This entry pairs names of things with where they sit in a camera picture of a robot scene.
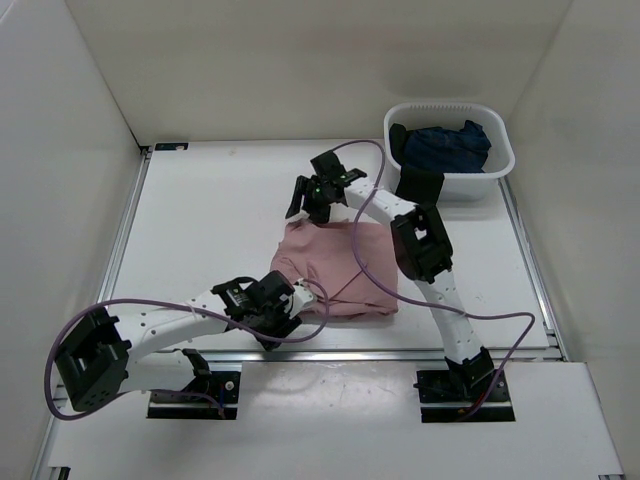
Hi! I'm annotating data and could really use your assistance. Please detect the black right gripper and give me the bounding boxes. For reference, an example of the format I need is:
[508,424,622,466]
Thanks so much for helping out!
[286,175,333,226]

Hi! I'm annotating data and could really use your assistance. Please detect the pink trousers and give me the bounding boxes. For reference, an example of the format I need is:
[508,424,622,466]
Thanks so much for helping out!
[271,219,399,318]

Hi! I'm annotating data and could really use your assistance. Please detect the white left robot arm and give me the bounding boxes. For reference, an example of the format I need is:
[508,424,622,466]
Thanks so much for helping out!
[45,271,317,421]

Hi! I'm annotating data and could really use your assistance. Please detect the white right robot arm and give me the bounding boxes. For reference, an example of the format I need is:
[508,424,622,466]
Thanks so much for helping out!
[286,151,495,401]

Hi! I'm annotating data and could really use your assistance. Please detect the dark blue trousers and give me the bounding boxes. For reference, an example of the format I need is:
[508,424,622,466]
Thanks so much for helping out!
[413,120,492,174]

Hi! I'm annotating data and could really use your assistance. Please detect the black garment over basket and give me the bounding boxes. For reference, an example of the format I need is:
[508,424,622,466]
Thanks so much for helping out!
[389,123,445,205]

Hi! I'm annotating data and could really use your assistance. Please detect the white front cover board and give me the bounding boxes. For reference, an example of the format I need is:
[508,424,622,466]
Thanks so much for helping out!
[50,362,622,479]

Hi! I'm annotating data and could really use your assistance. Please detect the white plastic basket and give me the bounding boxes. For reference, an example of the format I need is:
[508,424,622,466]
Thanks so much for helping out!
[383,100,515,202]

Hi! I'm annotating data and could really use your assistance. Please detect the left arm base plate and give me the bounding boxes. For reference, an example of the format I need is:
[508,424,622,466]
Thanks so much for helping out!
[147,363,242,421]

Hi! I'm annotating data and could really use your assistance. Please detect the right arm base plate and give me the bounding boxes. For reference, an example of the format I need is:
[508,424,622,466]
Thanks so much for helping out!
[414,370,516,423]

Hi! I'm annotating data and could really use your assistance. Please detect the aluminium table frame rail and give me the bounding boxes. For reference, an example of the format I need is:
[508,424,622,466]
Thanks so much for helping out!
[45,147,623,479]

